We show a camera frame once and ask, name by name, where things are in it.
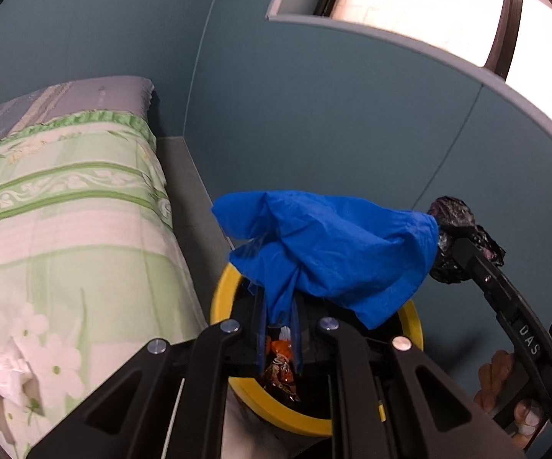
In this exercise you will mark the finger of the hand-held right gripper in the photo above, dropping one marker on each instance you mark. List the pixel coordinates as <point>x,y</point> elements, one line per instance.
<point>477,267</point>

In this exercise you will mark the green floral blanket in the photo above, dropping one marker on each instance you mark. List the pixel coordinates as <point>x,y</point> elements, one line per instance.
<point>65,248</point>

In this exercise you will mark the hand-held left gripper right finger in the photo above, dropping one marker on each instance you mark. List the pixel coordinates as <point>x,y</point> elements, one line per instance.
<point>299,344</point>

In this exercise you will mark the orange snack wrapper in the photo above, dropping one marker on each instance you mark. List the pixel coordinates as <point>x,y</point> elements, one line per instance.
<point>281,375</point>

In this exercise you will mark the person's right hand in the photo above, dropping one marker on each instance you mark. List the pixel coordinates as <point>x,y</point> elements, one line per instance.
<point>496,373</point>

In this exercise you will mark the black plastic bag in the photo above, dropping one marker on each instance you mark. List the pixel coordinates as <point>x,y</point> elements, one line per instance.
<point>448,215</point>

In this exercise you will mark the yellow-rimmed bin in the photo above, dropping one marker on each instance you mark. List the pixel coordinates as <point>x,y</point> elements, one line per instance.
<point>223,296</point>

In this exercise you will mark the dark-framed window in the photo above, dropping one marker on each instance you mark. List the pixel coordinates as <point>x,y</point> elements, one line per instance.
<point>400,0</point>

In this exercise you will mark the grey pillow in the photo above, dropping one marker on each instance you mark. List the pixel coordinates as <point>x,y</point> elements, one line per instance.
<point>65,100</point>

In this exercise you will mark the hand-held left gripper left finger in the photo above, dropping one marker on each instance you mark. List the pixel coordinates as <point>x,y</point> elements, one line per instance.
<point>262,339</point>

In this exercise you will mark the pink cloth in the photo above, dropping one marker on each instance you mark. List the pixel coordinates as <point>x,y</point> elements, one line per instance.
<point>3,377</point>

